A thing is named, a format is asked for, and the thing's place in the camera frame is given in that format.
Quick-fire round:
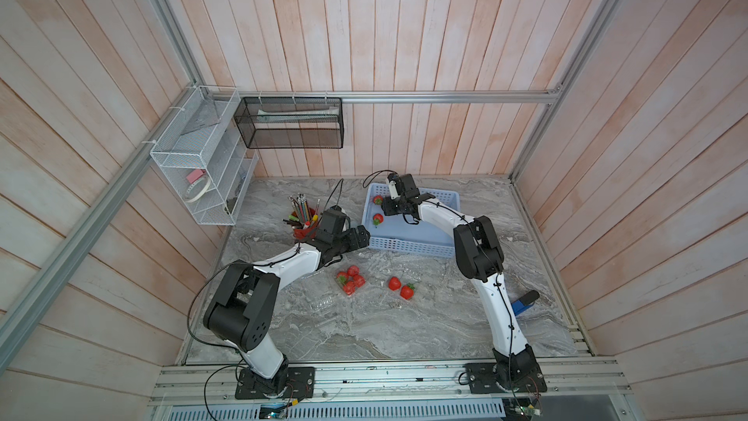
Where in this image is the black mesh wall basket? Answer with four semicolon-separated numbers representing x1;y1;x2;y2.
234;97;345;149

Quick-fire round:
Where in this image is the white tape roll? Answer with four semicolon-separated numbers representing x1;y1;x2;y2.
183;175;212;204

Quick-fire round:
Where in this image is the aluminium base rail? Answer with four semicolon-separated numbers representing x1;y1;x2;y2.
148;357;632;407

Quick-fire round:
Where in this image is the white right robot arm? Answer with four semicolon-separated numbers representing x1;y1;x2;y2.
382;173;547;393

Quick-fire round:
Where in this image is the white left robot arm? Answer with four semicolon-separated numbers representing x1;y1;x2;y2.
203;206;370;380

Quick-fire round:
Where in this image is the white wire mesh shelf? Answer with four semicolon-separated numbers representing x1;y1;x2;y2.
150;86;259;226

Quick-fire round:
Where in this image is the red metal pencil bucket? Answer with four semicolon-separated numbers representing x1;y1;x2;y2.
288;208;319;241

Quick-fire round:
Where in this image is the light blue perforated plastic basket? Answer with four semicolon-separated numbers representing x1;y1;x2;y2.
362;183;455;258

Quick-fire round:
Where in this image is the pink sticky note pad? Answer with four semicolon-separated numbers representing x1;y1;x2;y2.
185;169;206;184

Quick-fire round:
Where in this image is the blue small card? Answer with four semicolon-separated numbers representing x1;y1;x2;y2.
512;299;535;316

